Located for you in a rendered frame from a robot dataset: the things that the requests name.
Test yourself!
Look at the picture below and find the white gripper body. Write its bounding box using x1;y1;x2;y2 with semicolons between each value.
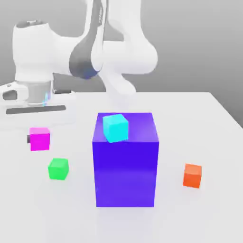
0;101;76;125

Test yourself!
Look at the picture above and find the small magenta cube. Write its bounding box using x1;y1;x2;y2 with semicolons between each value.
29;127;51;152

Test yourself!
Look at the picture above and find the small cyan cube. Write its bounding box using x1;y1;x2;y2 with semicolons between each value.
102;113;129;143

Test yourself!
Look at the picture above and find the large blue box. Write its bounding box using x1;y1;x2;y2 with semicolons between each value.
92;112;159;208

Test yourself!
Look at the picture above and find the small green cube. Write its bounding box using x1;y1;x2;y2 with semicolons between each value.
47;158;70;181

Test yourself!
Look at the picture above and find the small orange cube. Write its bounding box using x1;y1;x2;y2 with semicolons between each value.
182;163;203;189

